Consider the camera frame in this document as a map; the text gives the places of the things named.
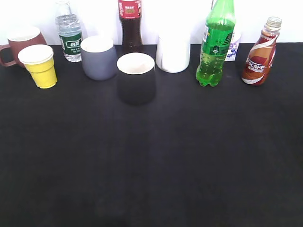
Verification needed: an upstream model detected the brown nescafe coffee bottle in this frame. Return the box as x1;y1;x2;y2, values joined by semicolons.
241;17;282;86

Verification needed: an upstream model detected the red ceramic mug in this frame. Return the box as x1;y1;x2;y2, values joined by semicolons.
0;26;47;68

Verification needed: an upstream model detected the black ceramic mug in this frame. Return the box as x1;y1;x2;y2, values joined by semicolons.
116;52;156;105

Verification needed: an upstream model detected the white ceramic mug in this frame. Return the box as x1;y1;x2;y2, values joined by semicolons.
156;31;190;73

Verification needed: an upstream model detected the grey ceramic mug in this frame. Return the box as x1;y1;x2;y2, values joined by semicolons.
80;35;117;81

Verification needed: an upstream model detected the green sprite bottle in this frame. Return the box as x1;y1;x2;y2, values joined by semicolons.
196;0;236;87

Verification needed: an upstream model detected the white blueberry milk carton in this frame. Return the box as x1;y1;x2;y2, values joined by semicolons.
225;28;241;61

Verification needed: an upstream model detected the cola bottle red label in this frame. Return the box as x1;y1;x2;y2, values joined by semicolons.
118;0;143;53

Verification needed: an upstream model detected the clear water bottle green label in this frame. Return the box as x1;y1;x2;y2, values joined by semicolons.
55;0;82;62

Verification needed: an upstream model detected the yellow paper cup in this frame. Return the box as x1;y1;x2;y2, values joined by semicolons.
18;44;57;89

